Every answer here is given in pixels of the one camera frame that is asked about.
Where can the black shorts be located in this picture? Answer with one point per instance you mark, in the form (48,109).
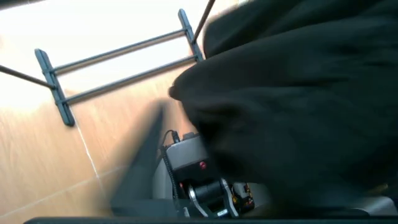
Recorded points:
(295,109)

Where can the black clothes rack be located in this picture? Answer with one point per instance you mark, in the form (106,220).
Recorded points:
(53,79)

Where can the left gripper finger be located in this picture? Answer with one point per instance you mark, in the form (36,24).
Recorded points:
(136,186)

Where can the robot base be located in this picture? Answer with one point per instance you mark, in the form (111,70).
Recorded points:
(189,152)

